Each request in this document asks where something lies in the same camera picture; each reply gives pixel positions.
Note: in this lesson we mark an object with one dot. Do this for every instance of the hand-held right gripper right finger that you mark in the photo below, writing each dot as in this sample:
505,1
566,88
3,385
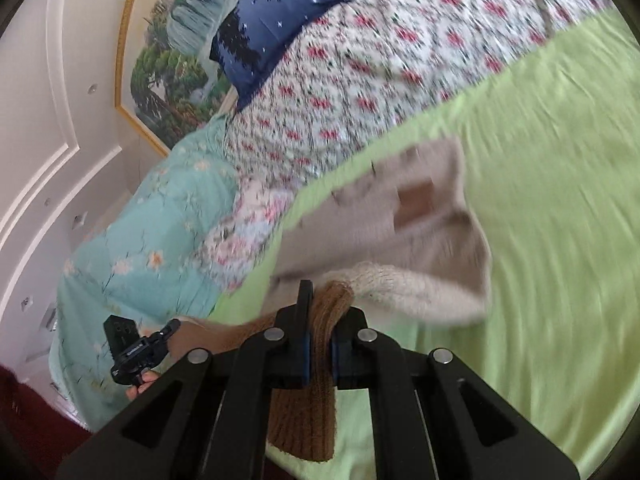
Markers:
336,357

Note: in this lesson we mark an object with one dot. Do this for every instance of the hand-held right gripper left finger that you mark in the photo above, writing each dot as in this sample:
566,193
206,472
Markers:
303,345

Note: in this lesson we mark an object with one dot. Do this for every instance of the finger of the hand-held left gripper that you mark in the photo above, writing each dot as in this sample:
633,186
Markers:
170,334

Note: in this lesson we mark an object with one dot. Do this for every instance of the beige brown knitted sweater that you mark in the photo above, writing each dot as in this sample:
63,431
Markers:
400,220

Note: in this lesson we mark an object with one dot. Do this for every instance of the person's left hand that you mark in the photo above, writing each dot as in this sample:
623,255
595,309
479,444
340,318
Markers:
142,384

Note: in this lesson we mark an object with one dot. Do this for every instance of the teal floral quilt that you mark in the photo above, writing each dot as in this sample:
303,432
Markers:
150,240

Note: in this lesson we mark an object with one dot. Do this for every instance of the dark red cloth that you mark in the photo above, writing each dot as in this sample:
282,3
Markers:
35,425

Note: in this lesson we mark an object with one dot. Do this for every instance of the gold framed landscape painting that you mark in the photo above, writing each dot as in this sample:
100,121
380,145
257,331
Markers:
165,75

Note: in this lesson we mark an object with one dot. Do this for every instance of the light green bed sheet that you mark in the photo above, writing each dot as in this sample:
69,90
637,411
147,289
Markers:
550,210

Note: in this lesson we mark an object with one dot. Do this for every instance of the white red floral quilt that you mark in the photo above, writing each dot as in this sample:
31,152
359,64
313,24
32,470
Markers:
375,60

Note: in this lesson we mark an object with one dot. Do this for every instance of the blue starry pillow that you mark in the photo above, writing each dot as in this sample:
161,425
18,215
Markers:
260,35

